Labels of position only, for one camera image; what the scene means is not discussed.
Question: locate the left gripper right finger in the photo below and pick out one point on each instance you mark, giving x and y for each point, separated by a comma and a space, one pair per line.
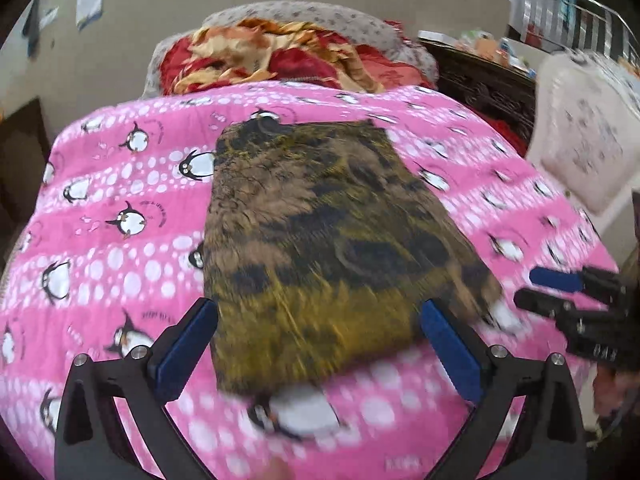
548, 440

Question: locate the person's right hand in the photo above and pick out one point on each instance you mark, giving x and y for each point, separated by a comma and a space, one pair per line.
610, 389

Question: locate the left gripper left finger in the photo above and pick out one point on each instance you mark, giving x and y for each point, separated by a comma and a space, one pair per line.
91, 443

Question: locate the grey floral pillow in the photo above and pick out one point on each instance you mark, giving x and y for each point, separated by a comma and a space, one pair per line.
356, 26

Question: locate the pink penguin bed sheet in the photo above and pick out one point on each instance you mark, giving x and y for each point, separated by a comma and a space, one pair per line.
109, 260

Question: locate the dark floral patterned garment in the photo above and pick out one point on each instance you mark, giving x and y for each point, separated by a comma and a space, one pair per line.
319, 248

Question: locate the dark carved wooden headboard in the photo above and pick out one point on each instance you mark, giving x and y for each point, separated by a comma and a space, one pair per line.
504, 98

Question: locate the metal stair railing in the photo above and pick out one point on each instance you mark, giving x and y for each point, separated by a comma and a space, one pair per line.
609, 27

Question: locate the dark hanging cloth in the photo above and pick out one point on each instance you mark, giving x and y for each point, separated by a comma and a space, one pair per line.
31, 29

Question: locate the red and beige blanket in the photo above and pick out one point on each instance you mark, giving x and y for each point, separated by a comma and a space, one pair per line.
256, 50

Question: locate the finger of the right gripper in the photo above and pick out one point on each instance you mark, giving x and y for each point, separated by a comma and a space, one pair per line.
545, 305
555, 279

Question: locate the clutter on headboard shelf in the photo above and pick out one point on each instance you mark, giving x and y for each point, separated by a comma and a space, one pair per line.
483, 45

